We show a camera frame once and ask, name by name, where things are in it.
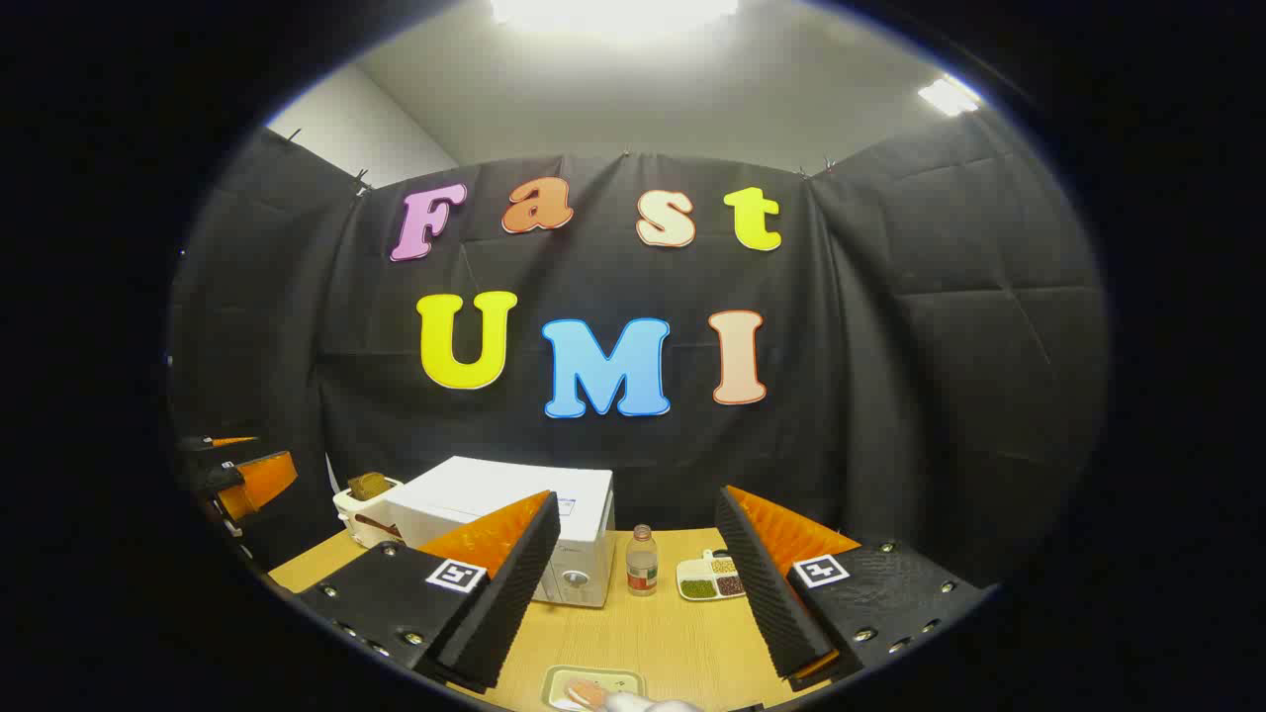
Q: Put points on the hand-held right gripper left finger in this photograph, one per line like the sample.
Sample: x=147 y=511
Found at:
x=504 y=603

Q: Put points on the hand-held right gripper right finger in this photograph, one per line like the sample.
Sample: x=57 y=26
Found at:
x=767 y=593

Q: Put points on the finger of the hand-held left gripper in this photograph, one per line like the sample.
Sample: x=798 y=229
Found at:
x=262 y=480
x=232 y=441

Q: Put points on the white microwave oven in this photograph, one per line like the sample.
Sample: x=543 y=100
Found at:
x=475 y=489

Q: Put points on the round pink bun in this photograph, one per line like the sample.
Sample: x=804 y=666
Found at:
x=586 y=693

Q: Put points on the divided tray with beans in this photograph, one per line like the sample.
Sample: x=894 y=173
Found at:
x=704 y=585

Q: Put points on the white toaster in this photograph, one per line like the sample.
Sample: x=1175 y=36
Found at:
x=358 y=506

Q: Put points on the brown bread slice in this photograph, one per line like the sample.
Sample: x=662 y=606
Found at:
x=371 y=486

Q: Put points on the glass bottle with red label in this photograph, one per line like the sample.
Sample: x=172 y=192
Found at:
x=642 y=564

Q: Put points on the pale green square plate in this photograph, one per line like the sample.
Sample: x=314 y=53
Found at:
x=621 y=680

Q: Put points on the black backdrop cloth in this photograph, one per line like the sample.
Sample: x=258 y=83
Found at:
x=890 y=396

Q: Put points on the small ceiling light panel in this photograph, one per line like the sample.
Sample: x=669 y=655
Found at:
x=948 y=96

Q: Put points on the large ceiling light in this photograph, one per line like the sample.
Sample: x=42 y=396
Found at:
x=613 y=12

